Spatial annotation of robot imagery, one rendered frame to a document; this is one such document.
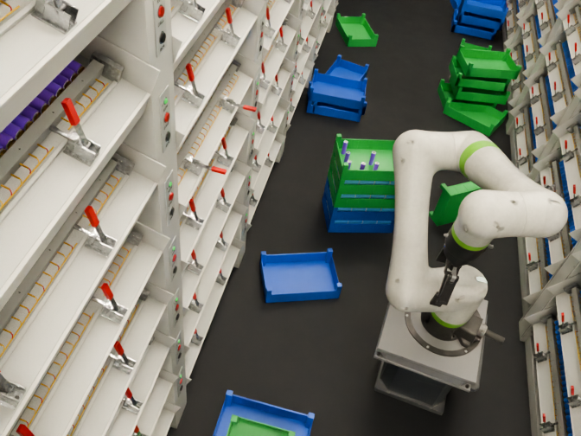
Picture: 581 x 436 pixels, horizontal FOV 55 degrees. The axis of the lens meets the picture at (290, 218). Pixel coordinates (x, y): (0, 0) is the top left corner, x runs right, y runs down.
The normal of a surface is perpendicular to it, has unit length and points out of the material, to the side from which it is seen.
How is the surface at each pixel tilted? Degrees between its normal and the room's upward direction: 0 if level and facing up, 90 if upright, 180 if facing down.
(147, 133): 90
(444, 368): 5
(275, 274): 0
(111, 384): 21
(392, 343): 5
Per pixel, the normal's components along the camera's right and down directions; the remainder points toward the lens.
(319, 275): 0.11, -0.69
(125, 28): -0.22, 0.69
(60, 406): 0.45, -0.55
